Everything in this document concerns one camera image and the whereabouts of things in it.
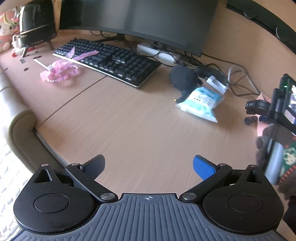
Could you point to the black wall power strip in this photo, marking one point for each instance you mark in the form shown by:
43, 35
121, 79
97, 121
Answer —
265, 19

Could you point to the black retro speaker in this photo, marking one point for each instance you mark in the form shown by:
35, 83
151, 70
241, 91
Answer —
37, 25

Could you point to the black plush toy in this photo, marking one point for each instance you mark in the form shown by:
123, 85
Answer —
185, 80

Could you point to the blue white snack bag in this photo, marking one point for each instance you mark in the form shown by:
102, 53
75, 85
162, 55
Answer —
201, 103

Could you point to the white power strip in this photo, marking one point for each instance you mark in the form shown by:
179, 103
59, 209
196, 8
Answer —
154, 51

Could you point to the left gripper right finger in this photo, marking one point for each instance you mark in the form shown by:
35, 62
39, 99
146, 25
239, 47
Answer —
211, 174

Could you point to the pink cardboard box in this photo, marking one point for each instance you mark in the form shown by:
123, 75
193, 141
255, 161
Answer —
261, 125

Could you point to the curved computer monitor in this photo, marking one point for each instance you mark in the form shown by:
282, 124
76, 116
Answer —
180, 24

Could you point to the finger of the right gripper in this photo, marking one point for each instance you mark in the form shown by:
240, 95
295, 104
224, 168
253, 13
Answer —
263, 119
251, 120

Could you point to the black mechanical keyboard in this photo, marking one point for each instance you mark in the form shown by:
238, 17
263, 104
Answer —
116, 62

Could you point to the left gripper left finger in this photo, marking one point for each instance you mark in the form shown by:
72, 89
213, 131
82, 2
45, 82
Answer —
85, 174

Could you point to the black power adapter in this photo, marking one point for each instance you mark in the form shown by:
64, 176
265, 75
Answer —
206, 72

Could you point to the pink plush doll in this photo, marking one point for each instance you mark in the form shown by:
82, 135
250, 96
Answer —
9, 25

